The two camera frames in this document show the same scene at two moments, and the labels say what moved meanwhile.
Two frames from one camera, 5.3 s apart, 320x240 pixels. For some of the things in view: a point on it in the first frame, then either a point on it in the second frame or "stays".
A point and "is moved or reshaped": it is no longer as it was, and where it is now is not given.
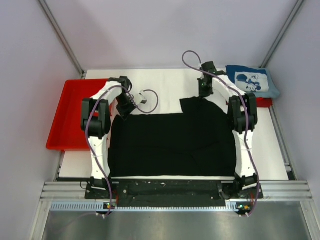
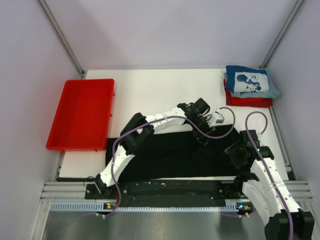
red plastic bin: [66, 132] stays
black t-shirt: [199, 141] is moved or reshaped
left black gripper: [124, 113] to [200, 137]
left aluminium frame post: [62, 38] stays
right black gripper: [202, 94] to [231, 150]
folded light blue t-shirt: [274, 91] stays
